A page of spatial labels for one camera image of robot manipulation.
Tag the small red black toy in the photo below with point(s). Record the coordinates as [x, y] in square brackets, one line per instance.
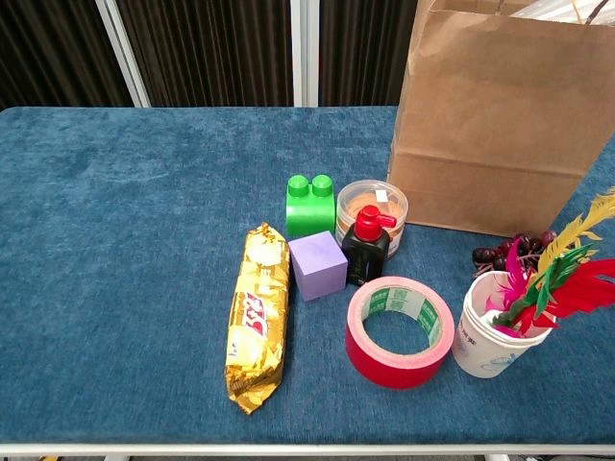
[365, 252]

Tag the red tape roll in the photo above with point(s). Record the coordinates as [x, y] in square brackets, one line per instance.
[394, 370]

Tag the gold foil cookie package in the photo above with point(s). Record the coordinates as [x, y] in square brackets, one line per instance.
[259, 312]

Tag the white paper cup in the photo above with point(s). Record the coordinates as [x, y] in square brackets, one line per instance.
[480, 353]

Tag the dark pleated curtain panel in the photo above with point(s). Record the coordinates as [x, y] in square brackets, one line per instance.
[365, 48]
[216, 48]
[48, 48]

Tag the green toy building block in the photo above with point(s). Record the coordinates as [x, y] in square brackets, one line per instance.
[310, 213]

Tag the purple grape bunch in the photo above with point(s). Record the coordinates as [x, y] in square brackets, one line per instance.
[485, 254]

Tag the brown paper bag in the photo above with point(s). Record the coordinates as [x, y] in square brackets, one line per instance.
[480, 96]

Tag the purple cube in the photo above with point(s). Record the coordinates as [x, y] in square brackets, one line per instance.
[319, 271]

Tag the white partition frame post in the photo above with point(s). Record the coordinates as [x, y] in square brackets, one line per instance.
[305, 48]
[122, 48]

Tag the blue tablecloth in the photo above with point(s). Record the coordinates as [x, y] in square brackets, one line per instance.
[144, 240]

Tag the colourful feather shuttlecock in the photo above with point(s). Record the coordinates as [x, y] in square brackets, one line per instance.
[576, 288]

